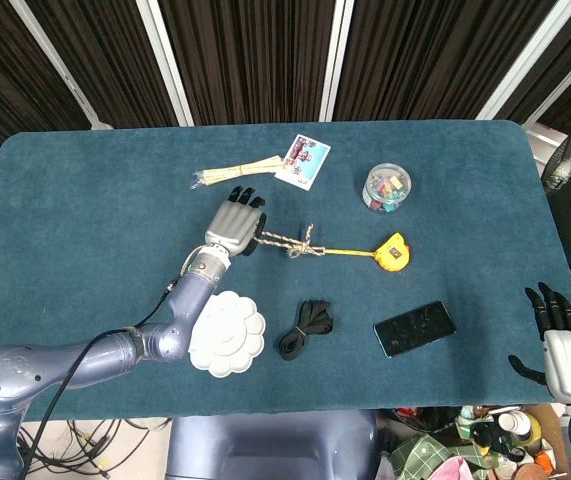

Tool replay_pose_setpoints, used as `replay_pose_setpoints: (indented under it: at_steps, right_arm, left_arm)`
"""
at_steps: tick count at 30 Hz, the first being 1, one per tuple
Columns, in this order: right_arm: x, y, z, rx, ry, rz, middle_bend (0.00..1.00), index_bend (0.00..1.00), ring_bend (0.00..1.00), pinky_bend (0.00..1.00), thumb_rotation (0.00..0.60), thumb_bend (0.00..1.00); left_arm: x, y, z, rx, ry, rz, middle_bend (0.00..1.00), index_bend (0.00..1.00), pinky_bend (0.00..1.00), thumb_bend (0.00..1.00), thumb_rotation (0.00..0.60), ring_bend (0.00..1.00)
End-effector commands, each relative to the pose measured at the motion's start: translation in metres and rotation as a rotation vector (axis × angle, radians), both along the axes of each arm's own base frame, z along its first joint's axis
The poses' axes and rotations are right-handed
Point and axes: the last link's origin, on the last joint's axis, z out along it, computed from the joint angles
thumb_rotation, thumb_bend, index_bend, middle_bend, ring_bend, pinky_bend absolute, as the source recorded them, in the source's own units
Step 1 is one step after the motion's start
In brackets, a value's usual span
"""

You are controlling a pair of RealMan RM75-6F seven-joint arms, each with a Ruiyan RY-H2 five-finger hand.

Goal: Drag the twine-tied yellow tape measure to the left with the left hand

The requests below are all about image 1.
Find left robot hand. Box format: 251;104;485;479
204;185;268;259

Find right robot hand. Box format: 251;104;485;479
507;281;571;404

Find braided twine rope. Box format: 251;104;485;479
253;223;325;260

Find yellow tape measure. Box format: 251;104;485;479
312;231;413;274

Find bundle of wooden sticks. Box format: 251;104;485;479
190;154;287;190

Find printed photo card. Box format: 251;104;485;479
273;133;332;190

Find white flower-shaped palette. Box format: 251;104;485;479
187;291;267;379

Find teal table cloth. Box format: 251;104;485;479
0;119;571;422

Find box of cluttered items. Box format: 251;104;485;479
375;403;571;480

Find black smartphone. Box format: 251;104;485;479
373;300;458;359

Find clear jar of colourful clips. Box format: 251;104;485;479
362;162;412;214

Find robot torso base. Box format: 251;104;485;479
165;408;379;480

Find black bundled strap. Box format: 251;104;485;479
278;298;336;362

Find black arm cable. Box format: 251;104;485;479
14;244;201;480

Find floor cables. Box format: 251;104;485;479
18;417;173;480

